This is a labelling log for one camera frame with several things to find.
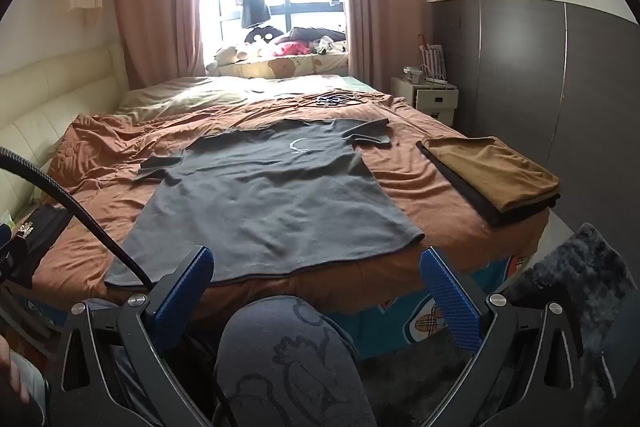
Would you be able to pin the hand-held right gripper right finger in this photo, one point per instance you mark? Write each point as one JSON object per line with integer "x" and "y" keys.
{"x": 450, "y": 302}

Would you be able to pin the person's left hand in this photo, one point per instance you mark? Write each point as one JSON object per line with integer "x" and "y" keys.
{"x": 7, "y": 367}

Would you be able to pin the beige duvet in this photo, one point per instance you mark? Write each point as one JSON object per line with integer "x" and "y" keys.
{"x": 200, "y": 94}

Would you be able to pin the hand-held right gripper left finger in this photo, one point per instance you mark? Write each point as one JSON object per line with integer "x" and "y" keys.
{"x": 186, "y": 294}

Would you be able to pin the grey t-shirt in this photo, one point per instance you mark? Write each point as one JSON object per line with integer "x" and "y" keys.
{"x": 260, "y": 197}

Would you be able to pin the dark clothes pile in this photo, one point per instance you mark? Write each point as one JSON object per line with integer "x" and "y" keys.
{"x": 310, "y": 36}

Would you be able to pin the cream padded headboard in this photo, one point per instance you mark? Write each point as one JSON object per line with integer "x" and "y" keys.
{"x": 50, "y": 107}

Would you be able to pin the red cloth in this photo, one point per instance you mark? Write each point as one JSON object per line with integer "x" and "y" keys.
{"x": 290, "y": 49}

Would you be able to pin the dark grey wardrobe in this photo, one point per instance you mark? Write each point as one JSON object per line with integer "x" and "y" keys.
{"x": 525, "y": 72}

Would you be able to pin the dark fluffy rug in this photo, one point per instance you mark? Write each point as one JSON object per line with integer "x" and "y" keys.
{"x": 575, "y": 267}

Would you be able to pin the folded brown cloth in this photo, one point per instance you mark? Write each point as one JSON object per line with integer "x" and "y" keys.
{"x": 500, "y": 172}

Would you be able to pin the folded black cloth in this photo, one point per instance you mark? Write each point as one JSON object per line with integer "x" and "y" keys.
{"x": 480, "y": 207}

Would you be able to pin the bear print cushion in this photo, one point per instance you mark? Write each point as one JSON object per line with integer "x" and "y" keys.
{"x": 280, "y": 67}

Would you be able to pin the black and white plush toy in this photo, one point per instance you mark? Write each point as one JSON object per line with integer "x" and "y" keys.
{"x": 262, "y": 38}

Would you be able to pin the white nightstand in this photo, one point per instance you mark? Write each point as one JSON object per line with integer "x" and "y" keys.
{"x": 425, "y": 102}

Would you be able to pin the blue printed bedsheet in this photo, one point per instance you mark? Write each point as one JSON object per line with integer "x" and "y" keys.
{"x": 400, "y": 322}

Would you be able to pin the cream plush toy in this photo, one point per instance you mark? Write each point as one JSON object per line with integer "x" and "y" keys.
{"x": 225, "y": 57}

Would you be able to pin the orange blanket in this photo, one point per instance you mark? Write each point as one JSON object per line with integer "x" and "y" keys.
{"x": 425, "y": 187}

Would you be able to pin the striped paper bag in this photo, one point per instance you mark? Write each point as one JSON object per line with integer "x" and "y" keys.
{"x": 432, "y": 59}

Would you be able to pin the person's leg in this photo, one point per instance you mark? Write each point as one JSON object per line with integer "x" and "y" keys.
{"x": 290, "y": 357}

